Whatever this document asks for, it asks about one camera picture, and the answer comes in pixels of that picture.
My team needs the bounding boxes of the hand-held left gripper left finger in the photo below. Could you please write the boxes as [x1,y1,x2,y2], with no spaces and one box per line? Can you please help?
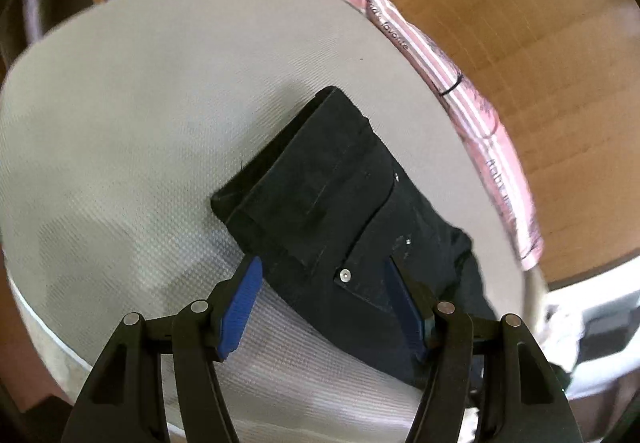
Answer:
[60,255,264,443]

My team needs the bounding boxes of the black pants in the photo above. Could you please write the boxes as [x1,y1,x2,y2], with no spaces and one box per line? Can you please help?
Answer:
[210,86,511,409]

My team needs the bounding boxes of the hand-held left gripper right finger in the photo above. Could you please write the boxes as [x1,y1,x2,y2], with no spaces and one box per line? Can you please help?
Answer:
[382,255,586,443]

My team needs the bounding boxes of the pink striped pillow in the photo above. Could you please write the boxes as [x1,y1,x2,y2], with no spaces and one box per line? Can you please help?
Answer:
[300,0,546,272]

